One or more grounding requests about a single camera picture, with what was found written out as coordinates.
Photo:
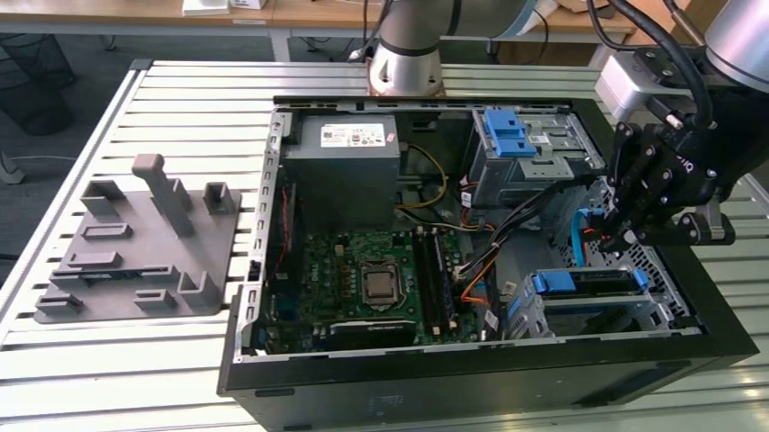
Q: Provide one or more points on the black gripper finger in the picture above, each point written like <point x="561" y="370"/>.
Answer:
<point x="690" y="229"/>
<point x="637" y="180"/>

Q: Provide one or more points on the hard disk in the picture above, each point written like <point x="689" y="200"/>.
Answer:
<point x="555" y="281"/>

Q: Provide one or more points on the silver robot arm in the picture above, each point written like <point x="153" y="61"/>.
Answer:
<point x="408" y="67"/>

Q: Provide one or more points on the metal disk bay cage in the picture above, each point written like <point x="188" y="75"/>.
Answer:
<point x="594" y="302"/>

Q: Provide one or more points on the metal optical drive cage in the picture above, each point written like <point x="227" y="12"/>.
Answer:
<point x="498" y="180"/>

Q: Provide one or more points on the blue plastic drive latch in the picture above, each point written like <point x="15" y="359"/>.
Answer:
<point x="507" y="135"/>

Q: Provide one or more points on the white plastic device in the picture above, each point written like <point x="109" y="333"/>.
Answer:
<point x="546" y="15"/>

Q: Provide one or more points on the brown cardboard piece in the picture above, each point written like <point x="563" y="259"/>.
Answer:
<point x="573" y="6"/>

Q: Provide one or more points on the black RAM stick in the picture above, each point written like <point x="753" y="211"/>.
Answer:
<point x="426" y="279"/>

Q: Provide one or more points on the black PC case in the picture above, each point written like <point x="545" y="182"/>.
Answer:
<point x="481" y="382"/>

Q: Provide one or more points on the silver CPU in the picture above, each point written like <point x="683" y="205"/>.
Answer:
<point x="378" y="285"/>

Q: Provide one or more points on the grey power supply unit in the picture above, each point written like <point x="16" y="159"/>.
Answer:
<point x="342" y="189"/>

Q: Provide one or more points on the green motherboard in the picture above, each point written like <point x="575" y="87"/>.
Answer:
<point x="354" y="245"/>

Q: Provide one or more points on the black graphics card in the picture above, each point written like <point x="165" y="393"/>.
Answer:
<point x="372" y="333"/>

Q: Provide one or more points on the small white box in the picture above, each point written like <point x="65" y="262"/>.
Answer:
<point x="248" y="3"/>

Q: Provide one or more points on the large white box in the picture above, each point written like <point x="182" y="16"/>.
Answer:
<point x="204" y="9"/>

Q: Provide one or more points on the grey parts rack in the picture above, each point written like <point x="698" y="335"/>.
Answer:
<point x="149" y="243"/>

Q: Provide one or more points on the light wooden desk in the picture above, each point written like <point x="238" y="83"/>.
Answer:
<point x="120" y="18"/>

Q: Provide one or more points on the black mesh waste bin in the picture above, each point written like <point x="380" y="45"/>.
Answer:
<point x="36" y="81"/>

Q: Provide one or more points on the grey metal stand foot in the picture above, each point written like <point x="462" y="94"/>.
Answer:
<point x="12" y="173"/>

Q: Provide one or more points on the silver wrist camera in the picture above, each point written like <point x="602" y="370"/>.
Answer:
<point x="625" y="85"/>

